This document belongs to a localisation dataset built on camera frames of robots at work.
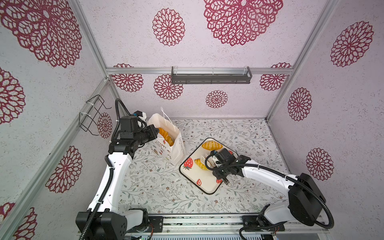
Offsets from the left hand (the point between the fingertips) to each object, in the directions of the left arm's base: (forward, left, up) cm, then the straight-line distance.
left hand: (158, 132), depth 76 cm
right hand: (-11, -30, -21) cm, 38 cm away
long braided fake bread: (+8, -2, -15) cm, 17 cm away
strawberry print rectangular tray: (-6, -17, -29) cm, 34 cm away
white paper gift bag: (-6, -7, -12) cm, 15 cm away
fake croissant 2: (-4, -21, -24) cm, 32 cm away
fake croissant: (+9, -31, -24) cm, 40 cm away
